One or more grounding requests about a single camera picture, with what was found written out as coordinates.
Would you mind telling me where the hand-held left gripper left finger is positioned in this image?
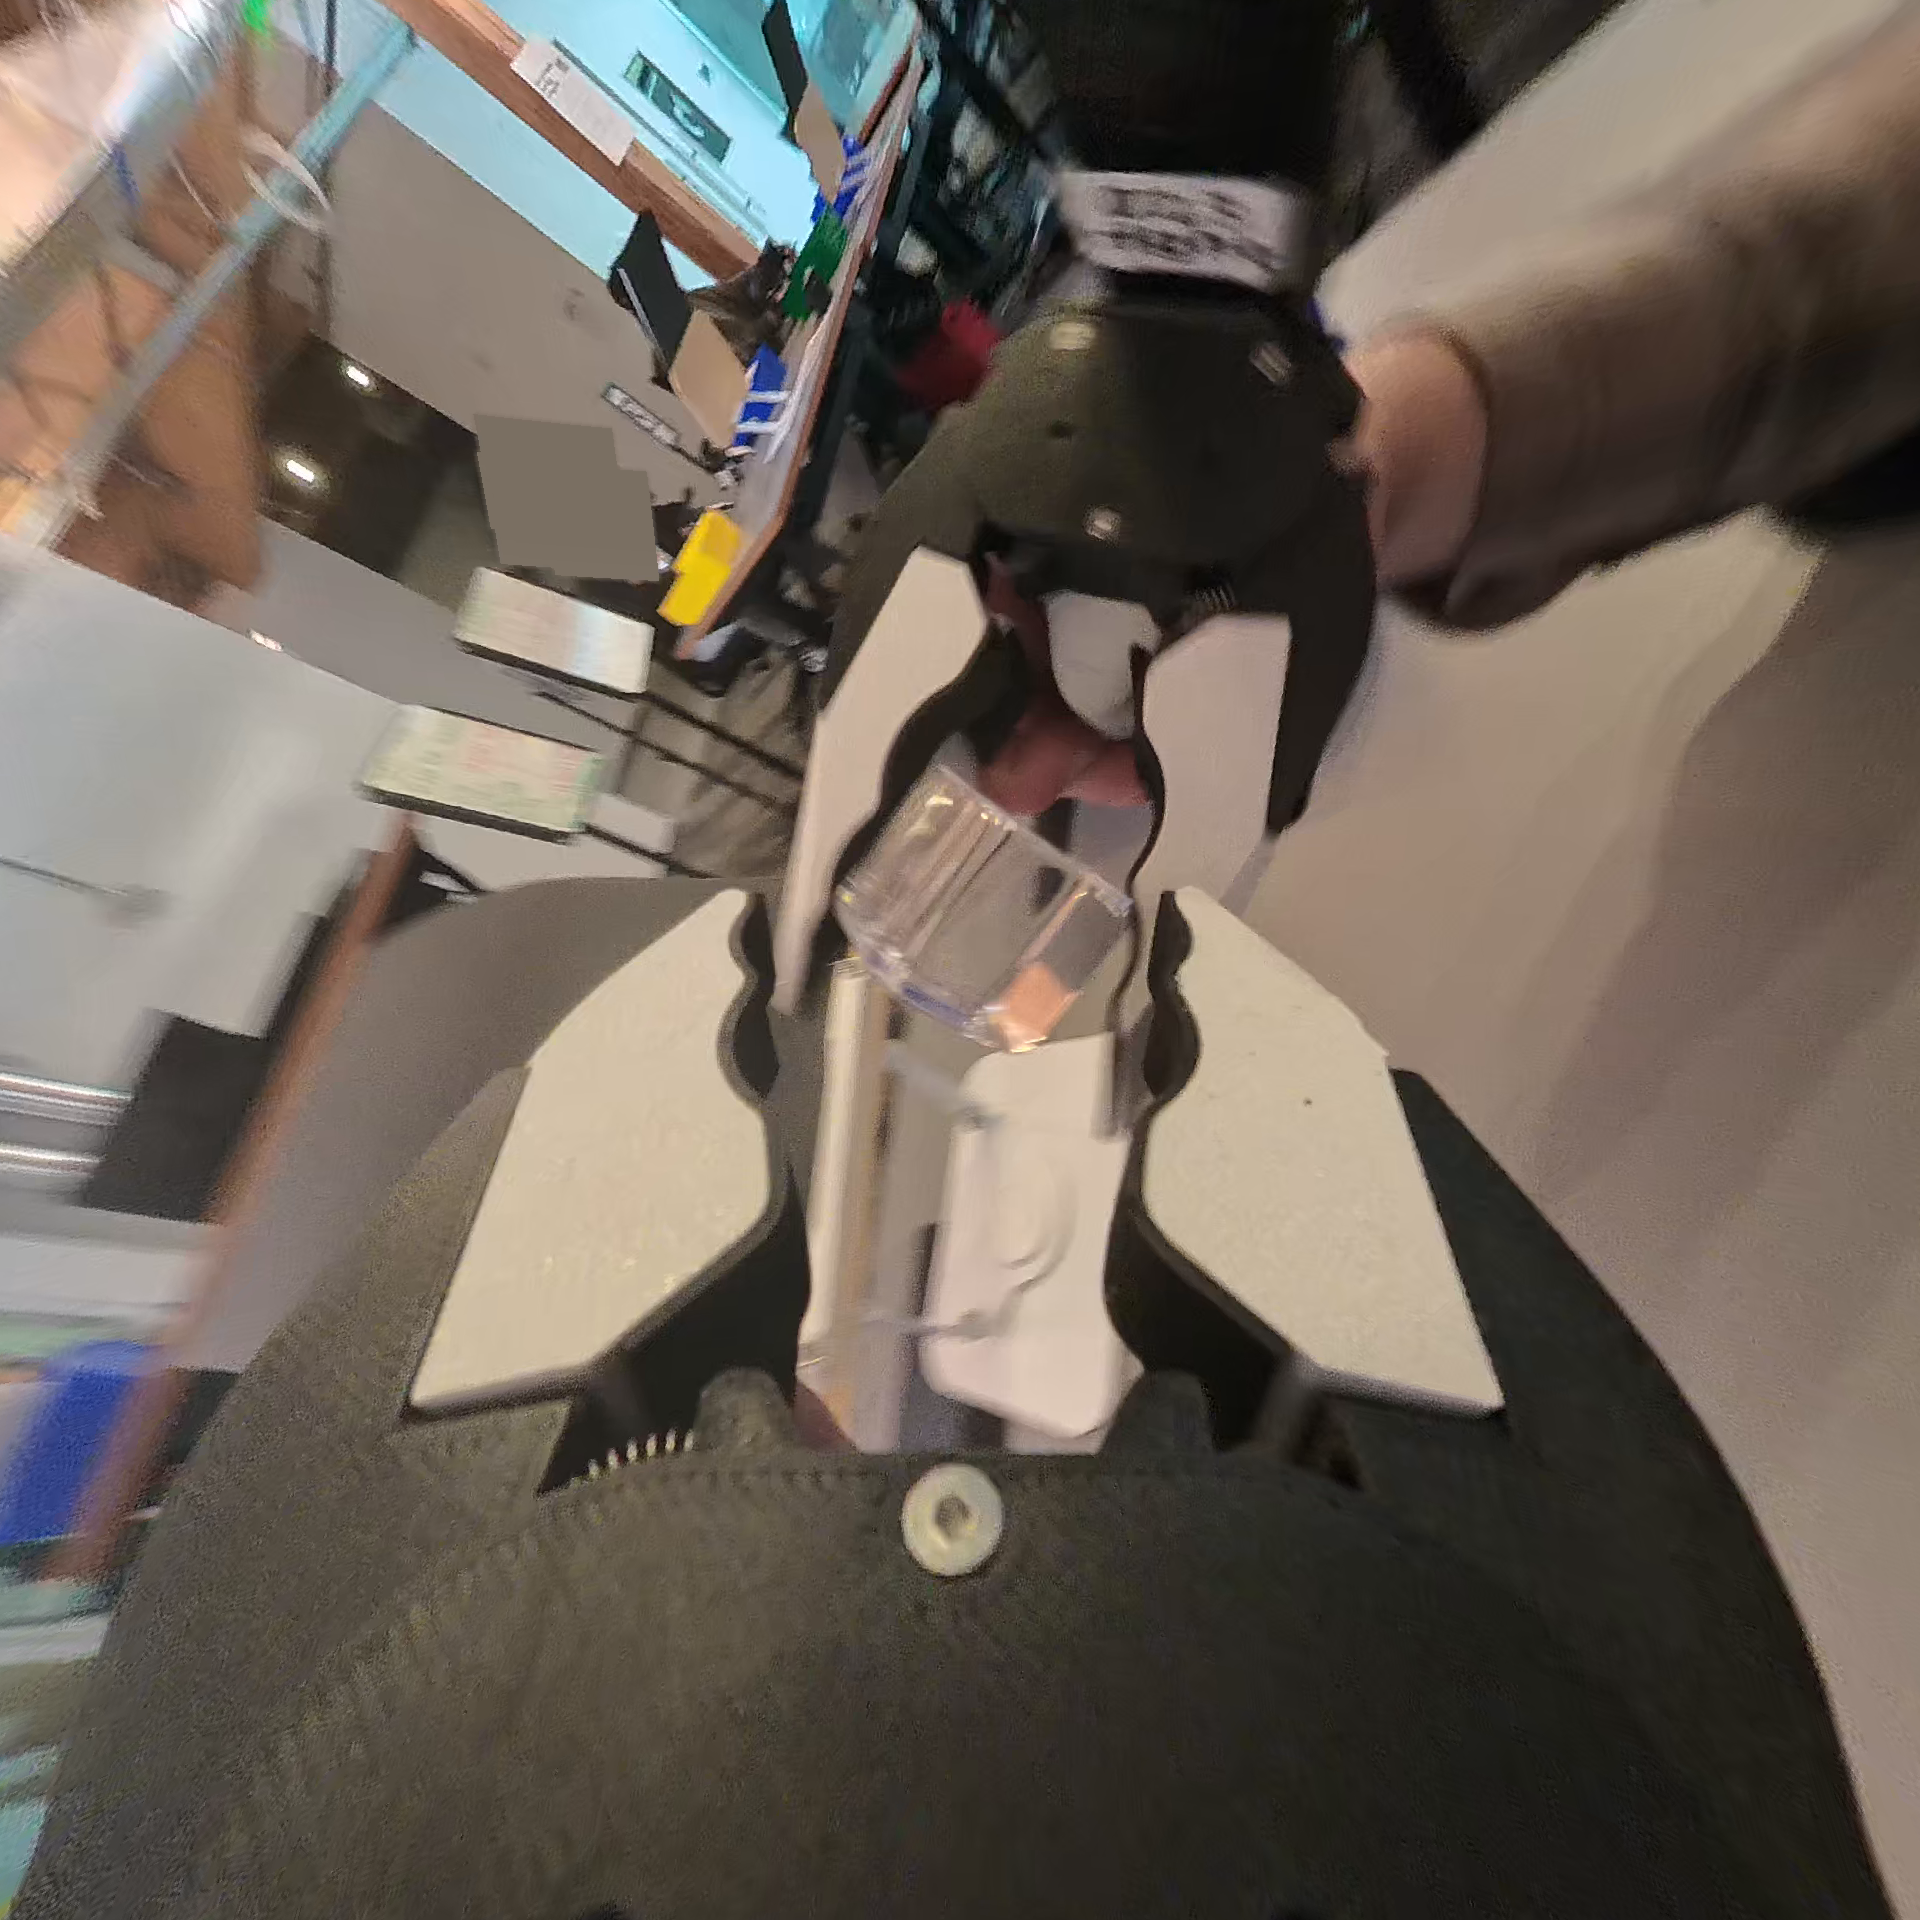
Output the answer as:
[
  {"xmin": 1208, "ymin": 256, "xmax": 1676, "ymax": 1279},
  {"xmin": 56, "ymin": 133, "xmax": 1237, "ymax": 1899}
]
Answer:
[{"xmin": 402, "ymin": 884, "xmax": 811, "ymax": 1420}]

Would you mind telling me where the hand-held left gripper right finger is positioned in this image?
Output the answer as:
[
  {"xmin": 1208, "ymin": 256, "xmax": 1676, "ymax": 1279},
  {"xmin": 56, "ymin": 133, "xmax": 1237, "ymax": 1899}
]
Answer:
[{"xmin": 1111, "ymin": 884, "xmax": 1509, "ymax": 1420}]

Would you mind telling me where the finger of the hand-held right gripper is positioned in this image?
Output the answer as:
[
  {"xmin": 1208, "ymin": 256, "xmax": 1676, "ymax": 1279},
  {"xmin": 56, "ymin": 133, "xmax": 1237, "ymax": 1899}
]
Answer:
[
  {"xmin": 1116, "ymin": 612, "xmax": 1298, "ymax": 918},
  {"xmin": 768, "ymin": 547, "xmax": 999, "ymax": 1014}
]

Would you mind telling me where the clear acrylic block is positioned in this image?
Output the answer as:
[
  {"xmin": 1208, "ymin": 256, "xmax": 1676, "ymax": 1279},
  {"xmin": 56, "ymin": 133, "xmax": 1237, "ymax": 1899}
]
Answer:
[{"xmin": 831, "ymin": 762, "xmax": 1134, "ymax": 1052}]

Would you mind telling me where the person's right forearm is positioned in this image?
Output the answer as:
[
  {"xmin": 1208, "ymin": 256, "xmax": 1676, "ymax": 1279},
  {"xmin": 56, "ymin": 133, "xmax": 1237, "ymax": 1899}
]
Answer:
[{"xmin": 1439, "ymin": 44, "xmax": 1920, "ymax": 633}]

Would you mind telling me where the person's right hand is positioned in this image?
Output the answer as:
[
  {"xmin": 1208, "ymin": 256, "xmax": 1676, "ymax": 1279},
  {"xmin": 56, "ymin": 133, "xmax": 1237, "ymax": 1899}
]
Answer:
[{"xmin": 986, "ymin": 333, "xmax": 1494, "ymax": 812}]

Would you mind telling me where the yellow storage bin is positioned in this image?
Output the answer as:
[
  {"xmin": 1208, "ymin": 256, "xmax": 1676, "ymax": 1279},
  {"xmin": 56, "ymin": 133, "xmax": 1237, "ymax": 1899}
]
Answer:
[{"xmin": 656, "ymin": 511, "xmax": 743, "ymax": 631}]

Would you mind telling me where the light wood panel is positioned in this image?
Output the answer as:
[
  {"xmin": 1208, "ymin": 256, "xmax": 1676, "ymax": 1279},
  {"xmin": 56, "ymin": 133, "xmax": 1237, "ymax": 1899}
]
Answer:
[{"xmin": 793, "ymin": 967, "xmax": 962, "ymax": 1451}]

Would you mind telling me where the white rounded board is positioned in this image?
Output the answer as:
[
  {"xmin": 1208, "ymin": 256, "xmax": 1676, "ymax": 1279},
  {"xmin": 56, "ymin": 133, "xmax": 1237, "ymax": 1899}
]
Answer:
[{"xmin": 914, "ymin": 1034, "xmax": 1134, "ymax": 1441}]

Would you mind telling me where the printed paper sheet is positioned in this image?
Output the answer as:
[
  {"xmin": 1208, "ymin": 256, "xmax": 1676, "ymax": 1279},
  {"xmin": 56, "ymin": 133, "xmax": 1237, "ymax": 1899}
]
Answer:
[
  {"xmin": 359, "ymin": 705, "xmax": 610, "ymax": 840},
  {"xmin": 449, "ymin": 567, "xmax": 658, "ymax": 697}
]

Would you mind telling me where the long wooden workbench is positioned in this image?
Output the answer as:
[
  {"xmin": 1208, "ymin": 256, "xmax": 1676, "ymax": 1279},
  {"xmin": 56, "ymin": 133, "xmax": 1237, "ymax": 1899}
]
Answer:
[{"xmin": 673, "ymin": 44, "xmax": 923, "ymax": 662}]

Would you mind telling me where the blue box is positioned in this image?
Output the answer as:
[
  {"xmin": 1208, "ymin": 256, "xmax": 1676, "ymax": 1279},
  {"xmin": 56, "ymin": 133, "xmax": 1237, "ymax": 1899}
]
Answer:
[{"xmin": 0, "ymin": 1342, "xmax": 151, "ymax": 1555}]

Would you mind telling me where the white label sheet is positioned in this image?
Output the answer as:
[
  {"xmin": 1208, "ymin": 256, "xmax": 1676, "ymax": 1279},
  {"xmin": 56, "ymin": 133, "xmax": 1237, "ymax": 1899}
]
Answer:
[{"xmin": 509, "ymin": 37, "xmax": 640, "ymax": 160}]

